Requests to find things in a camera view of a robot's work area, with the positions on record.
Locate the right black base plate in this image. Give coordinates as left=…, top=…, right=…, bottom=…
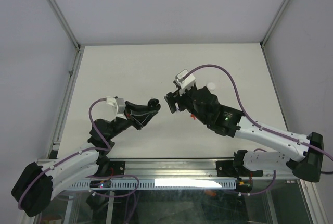
left=215, top=160, right=263, bottom=178

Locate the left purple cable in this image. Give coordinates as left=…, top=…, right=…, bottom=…
left=17, top=97, right=112, bottom=210

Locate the black earbud charging case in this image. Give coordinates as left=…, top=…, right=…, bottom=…
left=147, top=98, right=161, bottom=111

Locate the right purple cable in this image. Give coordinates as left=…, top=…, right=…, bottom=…
left=182, top=64, right=333, bottom=175

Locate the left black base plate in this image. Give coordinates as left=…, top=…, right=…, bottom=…
left=99, top=160, right=125, bottom=177

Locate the white earbud charging case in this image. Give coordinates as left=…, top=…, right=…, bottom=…
left=206, top=82, right=216, bottom=91

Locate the aluminium frame post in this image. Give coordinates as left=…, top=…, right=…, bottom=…
left=261, top=0, right=306, bottom=50
left=32, top=0, right=84, bottom=53

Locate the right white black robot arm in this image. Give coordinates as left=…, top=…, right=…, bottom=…
left=165, top=86, right=324, bottom=182

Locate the aluminium mounting rail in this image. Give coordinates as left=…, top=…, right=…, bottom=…
left=111, top=158, right=233, bottom=180

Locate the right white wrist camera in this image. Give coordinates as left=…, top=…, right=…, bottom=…
left=173, top=69, right=196, bottom=96

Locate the purple cable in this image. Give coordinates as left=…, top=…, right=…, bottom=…
left=182, top=64, right=333, bottom=175
left=17, top=97, right=112, bottom=210

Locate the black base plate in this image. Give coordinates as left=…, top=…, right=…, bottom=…
left=99, top=160, right=125, bottom=177
left=215, top=160, right=263, bottom=178

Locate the left aluminium frame post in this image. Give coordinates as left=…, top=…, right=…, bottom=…
left=32, top=0, right=84, bottom=53

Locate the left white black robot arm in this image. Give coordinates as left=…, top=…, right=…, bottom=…
left=11, top=97, right=161, bottom=217

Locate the grey slotted cable duct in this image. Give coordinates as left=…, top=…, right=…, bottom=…
left=68, top=178, right=236, bottom=191

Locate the right aluminium frame post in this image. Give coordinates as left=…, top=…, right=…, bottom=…
left=261, top=0, right=306, bottom=50

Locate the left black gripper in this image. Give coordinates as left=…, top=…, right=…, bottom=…
left=107, top=101, right=158, bottom=140

